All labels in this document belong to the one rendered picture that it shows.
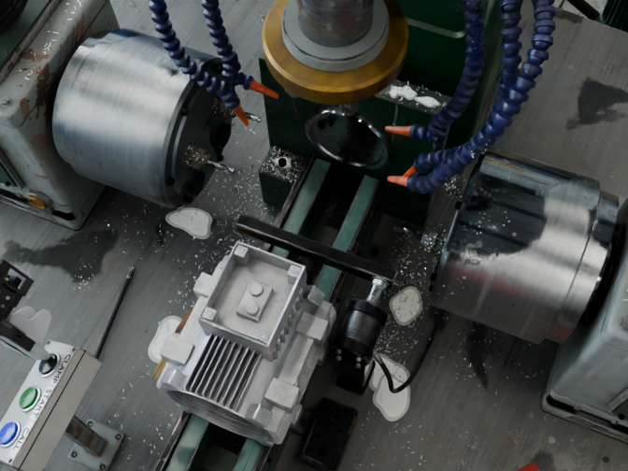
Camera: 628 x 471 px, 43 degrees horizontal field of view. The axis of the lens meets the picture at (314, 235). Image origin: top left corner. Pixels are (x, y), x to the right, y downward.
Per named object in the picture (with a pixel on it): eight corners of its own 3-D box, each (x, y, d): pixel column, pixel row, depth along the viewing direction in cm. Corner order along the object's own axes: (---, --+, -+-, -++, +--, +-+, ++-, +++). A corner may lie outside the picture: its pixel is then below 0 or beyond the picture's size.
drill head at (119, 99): (84, 66, 148) (40, -34, 126) (263, 127, 141) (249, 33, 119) (13, 174, 138) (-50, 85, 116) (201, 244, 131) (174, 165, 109)
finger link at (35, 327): (78, 329, 107) (29, 294, 100) (56, 369, 104) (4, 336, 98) (64, 326, 109) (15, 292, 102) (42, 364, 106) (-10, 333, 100)
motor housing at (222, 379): (227, 292, 127) (210, 240, 110) (337, 335, 123) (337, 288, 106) (169, 406, 119) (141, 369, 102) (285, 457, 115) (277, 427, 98)
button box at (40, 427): (73, 354, 114) (47, 336, 111) (104, 362, 110) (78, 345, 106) (8, 467, 107) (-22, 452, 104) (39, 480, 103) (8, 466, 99)
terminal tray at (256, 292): (240, 262, 112) (235, 239, 106) (309, 288, 110) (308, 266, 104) (203, 336, 108) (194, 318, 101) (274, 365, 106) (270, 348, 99)
